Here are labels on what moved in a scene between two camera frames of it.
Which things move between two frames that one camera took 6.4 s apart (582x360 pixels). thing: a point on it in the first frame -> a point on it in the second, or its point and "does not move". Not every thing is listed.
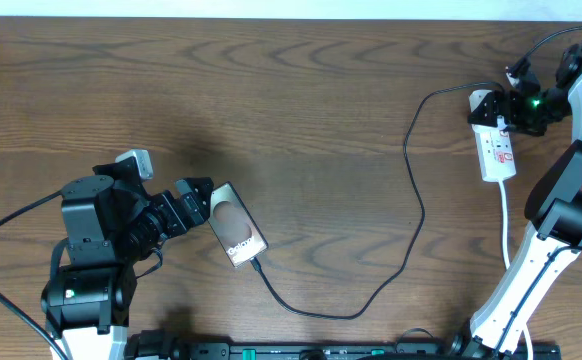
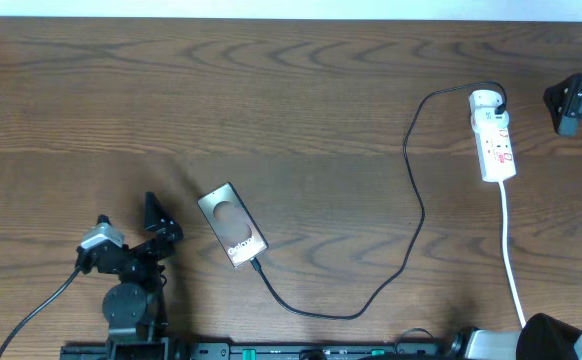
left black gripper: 186,204 -> 134,251
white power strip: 495,144 does not move
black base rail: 166,346 does not move
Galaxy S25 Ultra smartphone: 235,228 does not move
